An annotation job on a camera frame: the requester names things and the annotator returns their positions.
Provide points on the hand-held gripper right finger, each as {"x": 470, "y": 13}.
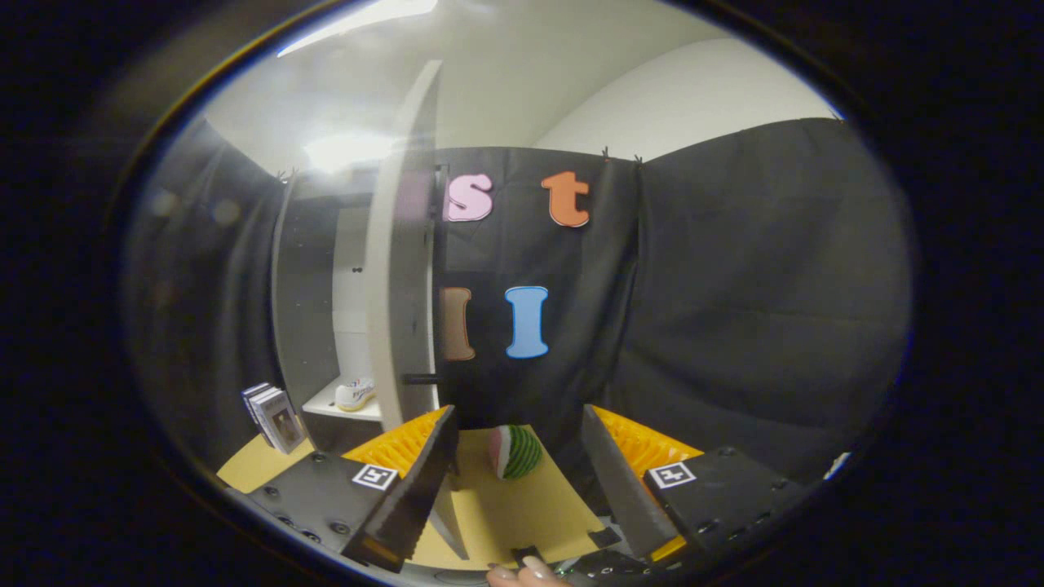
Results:
{"x": 616, "y": 481}

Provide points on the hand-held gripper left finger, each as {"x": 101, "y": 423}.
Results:
{"x": 428, "y": 473}

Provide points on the white shoe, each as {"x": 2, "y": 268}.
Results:
{"x": 356, "y": 395}

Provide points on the white shoe cabinet door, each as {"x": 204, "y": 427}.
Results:
{"x": 400, "y": 285}

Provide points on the toy watermelon slice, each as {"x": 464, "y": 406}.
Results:
{"x": 518, "y": 452}

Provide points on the small stack of picture books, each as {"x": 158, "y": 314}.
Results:
{"x": 281, "y": 420}

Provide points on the black backdrop cloth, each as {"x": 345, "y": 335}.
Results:
{"x": 734, "y": 285}

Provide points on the ceiling light panel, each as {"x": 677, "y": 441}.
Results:
{"x": 347, "y": 152}
{"x": 367, "y": 16}

